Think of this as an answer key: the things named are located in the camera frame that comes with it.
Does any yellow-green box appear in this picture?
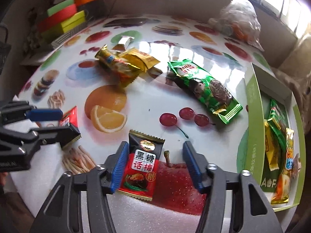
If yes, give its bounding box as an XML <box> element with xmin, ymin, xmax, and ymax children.
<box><xmin>61</xmin><ymin>10</ymin><xmax>86</xmax><ymax>34</ymax></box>

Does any green cardboard box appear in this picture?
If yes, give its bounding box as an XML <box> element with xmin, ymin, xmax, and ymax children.
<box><xmin>237</xmin><ymin>63</ymin><xmax>307</xmax><ymax>211</ymax></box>

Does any small silver snack packet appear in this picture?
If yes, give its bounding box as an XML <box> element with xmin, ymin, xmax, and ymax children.
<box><xmin>148</xmin><ymin>66</ymin><xmax>163</xmax><ymax>78</ymax></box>

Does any black red candy packet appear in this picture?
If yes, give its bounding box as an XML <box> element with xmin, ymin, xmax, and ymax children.
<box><xmin>118</xmin><ymin>129</ymin><xmax>166</xmax><ymax>201</ymax></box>

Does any black phone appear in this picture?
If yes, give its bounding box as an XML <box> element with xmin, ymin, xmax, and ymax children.
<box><xmin>103</xmin><ymin>17</ymin><xmax>149</xmax><ymax>28</ymax></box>

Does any yellow gold snack packet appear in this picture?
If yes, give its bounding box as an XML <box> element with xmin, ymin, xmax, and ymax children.
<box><xmin>264</xmin><ymin>119</ymin><xmax>280</xmax><ymax>171</ymax></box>
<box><xmin>121</xmin><ymin>48</ymin><xmax>160</xmax><ymax>73</ymax></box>

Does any gold colourful snack packet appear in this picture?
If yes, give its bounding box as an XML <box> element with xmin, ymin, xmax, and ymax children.
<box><xmin>271</xmin><ymin>127</ymin><xmax>295</xmax><ymax>204</ymax></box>

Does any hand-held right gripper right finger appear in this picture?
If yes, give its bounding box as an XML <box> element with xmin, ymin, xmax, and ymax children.
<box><xmin>183</xmin><ymin>141</ymin><xmax>283</xmax><ymax>233</ymax></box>

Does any beige floral curtain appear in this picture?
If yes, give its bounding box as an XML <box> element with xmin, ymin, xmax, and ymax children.
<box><xmin>274</xmin><ymin>31</ymin><xmax>311</xmax><ymax>112</ymax></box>

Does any gold snack packet blue logo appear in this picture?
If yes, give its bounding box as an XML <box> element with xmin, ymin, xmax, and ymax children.
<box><xmin>94</xmin><ymin>45</ymin><xmax>141</xmax><ymax>88</ymax></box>

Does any clear plastic bag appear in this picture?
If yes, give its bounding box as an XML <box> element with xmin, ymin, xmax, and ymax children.
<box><xmin>208</xmin><ymin>0</ymin><xmax>264</xmax><ymax>51</ymax></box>

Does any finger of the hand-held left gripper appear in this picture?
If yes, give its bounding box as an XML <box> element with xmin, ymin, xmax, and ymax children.
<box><xmin>0</xmin><ymin>101</ymin><xmax>63</xmax><ymax>127</ymax></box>
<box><xmin>0</xmin><ymin>124</ymin><xmax>82</xmax><ymax>156</ymax></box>

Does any grey striped box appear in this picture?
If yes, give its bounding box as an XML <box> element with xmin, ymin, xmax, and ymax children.
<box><xmin>51</xmin><ymin>23</ymin><xmax>89</xmax><ymax>49</ymax></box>

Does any red box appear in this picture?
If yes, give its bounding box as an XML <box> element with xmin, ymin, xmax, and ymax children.
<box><xmin>38</xmin><ymin>5</ymin><xmax>78</xmax><ymax>31</ymax></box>

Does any white foam sheet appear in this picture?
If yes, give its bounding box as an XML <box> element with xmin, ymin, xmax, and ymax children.
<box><xmin>7</xmin><ymin>95</ymin><xmax>234</xmax><ymax>233</ymax></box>

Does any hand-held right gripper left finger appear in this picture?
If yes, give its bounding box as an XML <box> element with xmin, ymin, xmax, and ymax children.
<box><xmin>29</xmin><ymin>141</ymin><xmax>130</xmax><ymax>233</ymax></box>

